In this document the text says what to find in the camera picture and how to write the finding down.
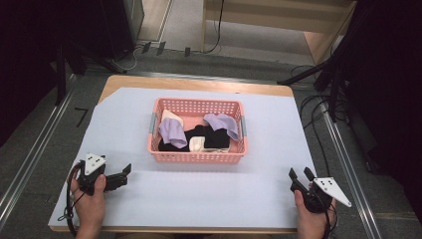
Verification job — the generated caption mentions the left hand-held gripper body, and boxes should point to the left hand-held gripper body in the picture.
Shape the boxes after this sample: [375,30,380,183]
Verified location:
[77,152,108,197]

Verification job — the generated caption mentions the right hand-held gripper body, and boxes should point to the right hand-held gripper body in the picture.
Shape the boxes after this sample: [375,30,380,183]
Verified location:
[290,176,353,214]

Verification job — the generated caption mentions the person's right hand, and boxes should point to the person's right hand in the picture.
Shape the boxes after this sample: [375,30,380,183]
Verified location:
[294,190,337,239]

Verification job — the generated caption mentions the person's left hand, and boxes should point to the person's left hand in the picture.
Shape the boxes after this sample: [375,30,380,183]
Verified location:
[70,174,107,231]

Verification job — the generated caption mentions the purple sock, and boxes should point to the purple sock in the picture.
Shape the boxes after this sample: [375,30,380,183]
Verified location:
[202,113,240,141]
[157,117,189,149]

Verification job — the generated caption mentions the pink plastic basket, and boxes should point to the pink plastic basket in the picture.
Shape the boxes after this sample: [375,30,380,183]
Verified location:
[146,97,250,165]

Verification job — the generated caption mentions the cream sock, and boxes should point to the cream sock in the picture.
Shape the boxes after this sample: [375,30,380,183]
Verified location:
[160,109,185,127]
[188,135,231,154]

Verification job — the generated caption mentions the white table cover sheet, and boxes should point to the white table cover sheet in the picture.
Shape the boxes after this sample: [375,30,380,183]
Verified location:
[47,87,317,231]

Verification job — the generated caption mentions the black sock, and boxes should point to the black sock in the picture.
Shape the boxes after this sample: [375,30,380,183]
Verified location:
[157,124,232,153]

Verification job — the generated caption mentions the black tripod stand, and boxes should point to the black tripod stand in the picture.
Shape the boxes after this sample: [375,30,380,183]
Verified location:
[277,19,366,123]

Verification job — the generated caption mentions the black metal stand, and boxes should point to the black metal stand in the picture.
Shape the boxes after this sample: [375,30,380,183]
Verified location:
[49,36,127,107]

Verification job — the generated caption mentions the light wooden furniture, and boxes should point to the light wooden furniture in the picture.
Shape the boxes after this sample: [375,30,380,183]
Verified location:
[200,0,358,66]

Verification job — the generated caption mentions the right hand-held gripper cable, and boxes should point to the right hand-held gripper cable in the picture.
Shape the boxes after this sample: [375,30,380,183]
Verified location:
[321,202,338,239]

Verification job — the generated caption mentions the hand-held gripper cable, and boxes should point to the hand-held gripper cable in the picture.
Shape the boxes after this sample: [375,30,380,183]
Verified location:
[57,161,84,239]
[321,202,338,239]

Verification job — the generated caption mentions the left hand-held gripper cable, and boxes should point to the left hand-held gripper cable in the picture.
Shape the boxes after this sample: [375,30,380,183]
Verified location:
[57,161,84,239]

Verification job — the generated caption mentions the metal floor rail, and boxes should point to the metal floor rail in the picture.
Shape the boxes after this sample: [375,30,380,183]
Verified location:
[84,68,319,88]
[0,74,78,231]
[320,101,383,239]

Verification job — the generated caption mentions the black floor cables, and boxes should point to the black floor cables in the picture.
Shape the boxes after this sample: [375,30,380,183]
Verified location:
[290,64,349,177]

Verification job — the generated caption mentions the white floor cable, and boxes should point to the white floor cable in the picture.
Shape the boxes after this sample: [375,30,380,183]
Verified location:
[110,44,145,74]

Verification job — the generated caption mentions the black hanging cable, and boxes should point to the black hanging cable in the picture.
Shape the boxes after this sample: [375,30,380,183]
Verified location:
[202,0,226,55]

